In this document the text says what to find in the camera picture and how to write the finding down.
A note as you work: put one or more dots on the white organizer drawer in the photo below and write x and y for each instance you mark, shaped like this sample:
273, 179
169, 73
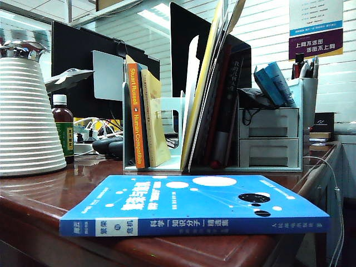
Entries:
268, 122
268, 153

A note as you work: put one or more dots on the tan manila envelope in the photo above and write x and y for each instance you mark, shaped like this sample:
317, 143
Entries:
235, 14

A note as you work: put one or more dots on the light blue desk bookshelf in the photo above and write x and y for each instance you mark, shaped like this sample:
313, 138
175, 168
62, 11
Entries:
164, 164

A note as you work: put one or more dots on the grey pen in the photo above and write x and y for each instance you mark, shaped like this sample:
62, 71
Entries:
314, 66

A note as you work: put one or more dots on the orange Human Compatible book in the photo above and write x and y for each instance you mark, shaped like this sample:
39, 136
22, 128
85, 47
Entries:
136, 125

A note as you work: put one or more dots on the blue paperback book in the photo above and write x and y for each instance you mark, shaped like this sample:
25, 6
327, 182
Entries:
155, 211

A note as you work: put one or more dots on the grey model jet aircraft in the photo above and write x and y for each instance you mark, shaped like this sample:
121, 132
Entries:
69, 76

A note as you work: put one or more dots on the dark book Chinese title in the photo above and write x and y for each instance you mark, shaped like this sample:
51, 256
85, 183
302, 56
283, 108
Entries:
235, 80

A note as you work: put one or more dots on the white partition panel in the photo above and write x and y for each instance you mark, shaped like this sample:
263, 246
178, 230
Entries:
347, 155

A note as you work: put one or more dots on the white ribbed conical kettle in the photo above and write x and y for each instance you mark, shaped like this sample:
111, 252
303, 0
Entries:
27, 125

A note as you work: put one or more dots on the white power strip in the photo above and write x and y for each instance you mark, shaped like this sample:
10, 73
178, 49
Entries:
83, 147

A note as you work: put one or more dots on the yellow paperback book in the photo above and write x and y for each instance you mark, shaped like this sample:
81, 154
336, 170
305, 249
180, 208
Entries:
155, 133

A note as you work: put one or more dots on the brown bottle green label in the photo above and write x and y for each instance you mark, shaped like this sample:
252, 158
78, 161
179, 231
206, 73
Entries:
62, 116

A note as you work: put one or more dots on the dark brown book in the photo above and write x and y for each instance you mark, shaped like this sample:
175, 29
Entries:
320, 137

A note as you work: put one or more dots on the white window blinds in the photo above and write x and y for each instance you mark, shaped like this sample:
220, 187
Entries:
267, 41

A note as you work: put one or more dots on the small black box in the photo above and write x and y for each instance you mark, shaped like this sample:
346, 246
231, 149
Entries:
322, 122

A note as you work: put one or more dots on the purple and white poster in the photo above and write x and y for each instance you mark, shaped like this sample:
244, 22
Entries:
314, 41

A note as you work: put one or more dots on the stack of leaning documents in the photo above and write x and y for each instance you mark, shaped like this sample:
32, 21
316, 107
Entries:
211, 111

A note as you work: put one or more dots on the white pen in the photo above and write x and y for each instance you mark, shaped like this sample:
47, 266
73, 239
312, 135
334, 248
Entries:
304, 71

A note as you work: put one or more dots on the small light blue book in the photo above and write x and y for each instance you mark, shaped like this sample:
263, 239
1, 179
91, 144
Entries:
271, 83

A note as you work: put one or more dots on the black cloth pouch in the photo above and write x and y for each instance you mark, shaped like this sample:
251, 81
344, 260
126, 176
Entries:
253, 97

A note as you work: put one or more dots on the thin red book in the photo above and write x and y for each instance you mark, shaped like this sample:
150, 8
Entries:
220, 94

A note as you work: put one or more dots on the brown cardboard box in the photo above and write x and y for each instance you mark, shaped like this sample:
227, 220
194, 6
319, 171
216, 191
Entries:
111, 4

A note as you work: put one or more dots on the dark navy thin book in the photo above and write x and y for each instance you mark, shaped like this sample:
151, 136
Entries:
144, 111

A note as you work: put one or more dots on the black red marker pen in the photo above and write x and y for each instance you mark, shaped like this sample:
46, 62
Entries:
297, 65

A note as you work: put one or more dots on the pale grey flat panel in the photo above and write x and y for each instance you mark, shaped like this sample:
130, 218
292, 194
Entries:
109, 75

